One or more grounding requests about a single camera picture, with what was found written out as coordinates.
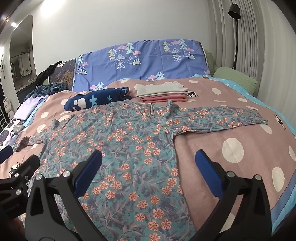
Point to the black clothing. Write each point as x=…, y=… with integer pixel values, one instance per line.
x=46, y=73

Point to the pink folded garment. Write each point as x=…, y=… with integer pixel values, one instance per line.
x=161, y=98

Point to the blue tree print sheet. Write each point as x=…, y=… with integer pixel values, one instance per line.
x=148, y=60

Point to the white curtain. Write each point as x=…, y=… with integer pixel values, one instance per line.
x=259, y=41

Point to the dark tree print pillow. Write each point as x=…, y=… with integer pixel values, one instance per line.
x=64, y=74

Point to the small green pillow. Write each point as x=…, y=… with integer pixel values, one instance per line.
x=209, y=60

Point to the pink polka dot blanket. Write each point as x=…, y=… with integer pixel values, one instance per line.
x=208, y=141

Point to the large green pillow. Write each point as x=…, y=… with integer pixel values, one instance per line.
x=235, y=78

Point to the dark blue knit blanket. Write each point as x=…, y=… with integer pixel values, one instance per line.
x=46, y=89

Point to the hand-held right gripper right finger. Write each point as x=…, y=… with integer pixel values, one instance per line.
x=208, y=172

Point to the cream folded garment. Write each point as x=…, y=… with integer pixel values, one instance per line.
x=159, y=89

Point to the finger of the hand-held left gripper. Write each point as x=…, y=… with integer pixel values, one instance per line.
x=25, y=168
x=5, y=153

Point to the navy star print cloth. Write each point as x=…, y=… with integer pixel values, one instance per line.
x=99, y=99

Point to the black floor lamp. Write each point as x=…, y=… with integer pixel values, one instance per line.
x=235, y=34

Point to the grey white plush toy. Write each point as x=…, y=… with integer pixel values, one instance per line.
x=16, y=128

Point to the lilac cloth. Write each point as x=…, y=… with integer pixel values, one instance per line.
x=29, y=107

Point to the teal floral garment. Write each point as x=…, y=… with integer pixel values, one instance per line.
x=129, y=150

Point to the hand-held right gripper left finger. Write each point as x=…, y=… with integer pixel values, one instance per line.
x=89, y=171

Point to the white cat figurine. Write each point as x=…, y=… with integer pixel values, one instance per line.
x=7, y=104

